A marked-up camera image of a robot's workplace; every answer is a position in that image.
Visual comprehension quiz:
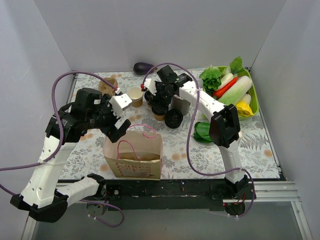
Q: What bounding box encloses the purple cable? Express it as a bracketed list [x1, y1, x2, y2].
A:
[141, 62, 257, 218]
[0, 71, 125, 228]

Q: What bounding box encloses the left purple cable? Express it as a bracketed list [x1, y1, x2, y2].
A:
[0, 71, 125, 228]

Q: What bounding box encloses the stack of cardboard carriers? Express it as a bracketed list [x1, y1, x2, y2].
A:
[98, 77, 118, 96]

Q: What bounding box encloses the yellow flower vegetable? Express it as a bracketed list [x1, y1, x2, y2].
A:
[236, 93, 254, 120]

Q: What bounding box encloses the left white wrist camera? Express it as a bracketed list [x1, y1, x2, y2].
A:
[109, 87, 133, 118]

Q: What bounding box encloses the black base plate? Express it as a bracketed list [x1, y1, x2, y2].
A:
[100, 179, 255, 213]

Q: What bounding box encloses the orange carrot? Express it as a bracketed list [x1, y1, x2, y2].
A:
[212, 76, 238, 99]

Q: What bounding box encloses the green plastic basket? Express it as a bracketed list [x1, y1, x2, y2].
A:
[210, 66, 259, 116]

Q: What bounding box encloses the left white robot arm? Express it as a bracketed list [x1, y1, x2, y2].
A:
[10, 88, 132, 223]

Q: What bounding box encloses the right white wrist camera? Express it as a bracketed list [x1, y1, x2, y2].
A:
[141, 78, 157, 96]

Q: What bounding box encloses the stack of black lids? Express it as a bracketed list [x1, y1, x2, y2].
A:
[164, 109, 183, 129]

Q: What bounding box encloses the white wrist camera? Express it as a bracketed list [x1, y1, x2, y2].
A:
[141, 78, 157, 96]
[109, 87, 133, 118]

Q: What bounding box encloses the stack of paper cups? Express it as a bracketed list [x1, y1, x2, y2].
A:
[127, 87, 143, 108]

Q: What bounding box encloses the white radish with leaves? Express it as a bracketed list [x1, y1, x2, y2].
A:
[217, 56, 244, 90]

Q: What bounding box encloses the green lettuce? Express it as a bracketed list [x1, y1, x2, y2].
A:
[199, 65, 222, 94]

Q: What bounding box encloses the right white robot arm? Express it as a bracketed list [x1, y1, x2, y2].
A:
[141, 63, 249, 199]

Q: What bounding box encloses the floral table mat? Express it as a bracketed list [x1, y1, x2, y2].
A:
[57, 69, 280, 181]

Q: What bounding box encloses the grey holder cup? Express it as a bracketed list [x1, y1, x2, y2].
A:
[170, 95, 190, 116]

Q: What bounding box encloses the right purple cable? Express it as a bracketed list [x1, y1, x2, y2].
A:
[141, 62, 257, 218]

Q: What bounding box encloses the purple eggplant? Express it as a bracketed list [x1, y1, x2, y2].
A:
[133, 62, 154, 76]

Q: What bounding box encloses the paper bag with pink handles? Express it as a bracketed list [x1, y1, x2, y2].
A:
[102, 130, 163, 181]

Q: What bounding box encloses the bok choy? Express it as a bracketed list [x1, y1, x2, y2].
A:
[193, 121, 243, 144]

